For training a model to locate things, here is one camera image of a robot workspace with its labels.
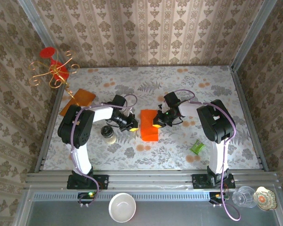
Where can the orange cloth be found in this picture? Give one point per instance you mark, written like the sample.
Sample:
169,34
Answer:
148,131

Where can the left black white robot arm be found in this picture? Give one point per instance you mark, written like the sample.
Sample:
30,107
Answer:
77,127

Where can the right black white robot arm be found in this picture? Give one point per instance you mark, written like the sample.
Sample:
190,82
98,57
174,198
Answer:
217,122

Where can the glass jar with black lid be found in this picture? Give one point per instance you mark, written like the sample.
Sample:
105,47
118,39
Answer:
110,139

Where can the green snack packet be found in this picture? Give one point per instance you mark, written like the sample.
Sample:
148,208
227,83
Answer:
197,147

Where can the amber brown flat board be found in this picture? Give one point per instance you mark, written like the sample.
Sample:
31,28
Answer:
85,97

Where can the white bowl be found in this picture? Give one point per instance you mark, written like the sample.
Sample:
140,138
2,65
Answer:
122,208

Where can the left small controller board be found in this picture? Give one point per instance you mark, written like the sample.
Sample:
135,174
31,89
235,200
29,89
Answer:
85,196

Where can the small controller board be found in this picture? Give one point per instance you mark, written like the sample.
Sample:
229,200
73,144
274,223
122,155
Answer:
85,196
214,197

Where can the right small controller board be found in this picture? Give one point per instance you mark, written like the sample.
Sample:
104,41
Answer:
214,197

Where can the red wine glass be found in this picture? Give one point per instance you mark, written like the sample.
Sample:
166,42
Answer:
47,52

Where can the clear glass cup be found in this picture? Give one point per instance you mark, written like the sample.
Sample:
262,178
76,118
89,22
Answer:
244,197

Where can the small patterned dish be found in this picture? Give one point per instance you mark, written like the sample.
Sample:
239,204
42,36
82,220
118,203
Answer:
265,199

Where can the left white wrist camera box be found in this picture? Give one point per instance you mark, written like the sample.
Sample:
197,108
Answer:
131,110

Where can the long aluminium base rail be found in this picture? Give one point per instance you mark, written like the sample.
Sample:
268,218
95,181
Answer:
151,180

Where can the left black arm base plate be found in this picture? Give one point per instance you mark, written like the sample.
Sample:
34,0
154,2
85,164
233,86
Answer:
102,181

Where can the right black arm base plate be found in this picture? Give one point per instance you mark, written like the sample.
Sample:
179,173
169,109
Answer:
198,181

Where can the aluminium table side rail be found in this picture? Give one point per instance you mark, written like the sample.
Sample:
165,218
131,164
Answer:
49,127
244,103

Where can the aluminium corner post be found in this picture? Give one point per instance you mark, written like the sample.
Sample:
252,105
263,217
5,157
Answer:
37,23
252,30

